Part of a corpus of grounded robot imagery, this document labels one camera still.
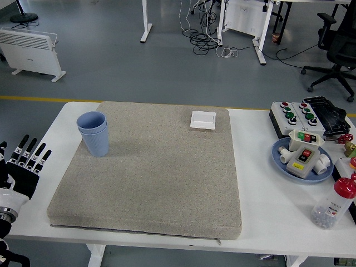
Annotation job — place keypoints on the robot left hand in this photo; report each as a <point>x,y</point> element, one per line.
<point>22,178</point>

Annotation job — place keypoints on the blue ribbed plastic cup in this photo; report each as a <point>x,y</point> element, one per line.
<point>96,144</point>
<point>91,119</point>

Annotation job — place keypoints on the white table leg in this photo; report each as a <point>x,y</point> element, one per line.
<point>296,262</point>
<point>96,256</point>

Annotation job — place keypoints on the white panel heater with grille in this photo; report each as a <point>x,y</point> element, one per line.
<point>30,53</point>

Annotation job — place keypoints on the grey-brown cushion mat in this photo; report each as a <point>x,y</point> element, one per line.
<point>167,172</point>

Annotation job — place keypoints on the black round stand base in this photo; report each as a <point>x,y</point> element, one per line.
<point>23,17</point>

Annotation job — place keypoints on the white desk leg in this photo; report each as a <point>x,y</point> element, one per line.
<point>146,25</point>
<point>260,50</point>

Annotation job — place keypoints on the blue plate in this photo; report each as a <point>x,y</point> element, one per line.
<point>278,167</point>

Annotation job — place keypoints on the white pipe tee fitting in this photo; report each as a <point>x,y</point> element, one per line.
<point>284,157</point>

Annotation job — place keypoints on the white four-button control box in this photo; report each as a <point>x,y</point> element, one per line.
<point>318,126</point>
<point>279,115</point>

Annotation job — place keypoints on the small can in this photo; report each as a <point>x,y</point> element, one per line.
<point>275,38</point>

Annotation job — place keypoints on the white pipe coupling fitting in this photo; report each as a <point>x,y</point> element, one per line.
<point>322,165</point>

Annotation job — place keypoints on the clear bottle with red cap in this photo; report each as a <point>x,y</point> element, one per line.
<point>332,207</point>

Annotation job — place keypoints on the black foot pedal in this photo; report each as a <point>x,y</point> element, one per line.
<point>329,114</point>

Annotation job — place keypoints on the emergency stop button box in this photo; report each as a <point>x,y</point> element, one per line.
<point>345,169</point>

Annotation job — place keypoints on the black office chair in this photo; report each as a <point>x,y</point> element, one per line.
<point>338,47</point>

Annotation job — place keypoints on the white wall switch plate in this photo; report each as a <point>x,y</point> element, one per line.
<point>203,120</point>

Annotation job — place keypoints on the white switch box, coloured buttons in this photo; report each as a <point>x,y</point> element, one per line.
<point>297,142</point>

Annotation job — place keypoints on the grey push-button switch box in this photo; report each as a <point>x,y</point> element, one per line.
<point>300,167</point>

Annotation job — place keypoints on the black desk frame leg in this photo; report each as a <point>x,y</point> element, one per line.
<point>285,14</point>

